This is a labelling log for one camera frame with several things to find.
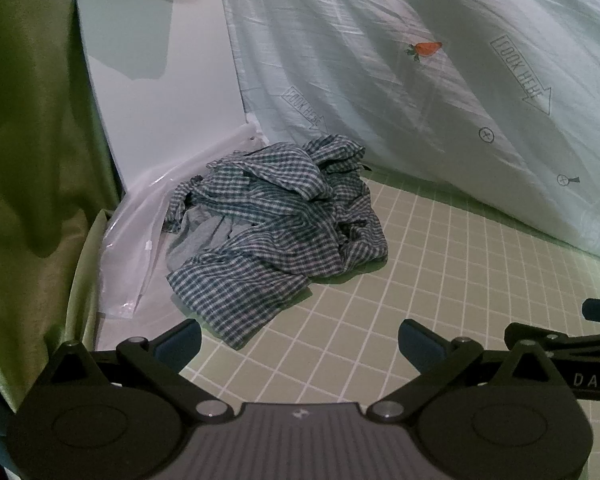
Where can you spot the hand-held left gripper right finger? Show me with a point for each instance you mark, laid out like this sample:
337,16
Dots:
420,344

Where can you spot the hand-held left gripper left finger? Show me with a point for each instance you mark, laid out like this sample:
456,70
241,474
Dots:
181,344

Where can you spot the blue checkered shirt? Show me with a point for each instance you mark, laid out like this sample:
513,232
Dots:
280,210

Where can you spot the green grid bed sheet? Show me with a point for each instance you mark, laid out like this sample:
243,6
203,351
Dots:
430,285

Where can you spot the clear plastic bag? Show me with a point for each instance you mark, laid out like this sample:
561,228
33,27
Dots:
130,240

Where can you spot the green curtain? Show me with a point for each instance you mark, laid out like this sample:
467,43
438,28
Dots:
30,160

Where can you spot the white board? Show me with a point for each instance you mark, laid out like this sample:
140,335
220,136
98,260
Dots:
180,85

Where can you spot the carrot print quilt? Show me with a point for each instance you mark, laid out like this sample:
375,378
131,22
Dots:
380,85

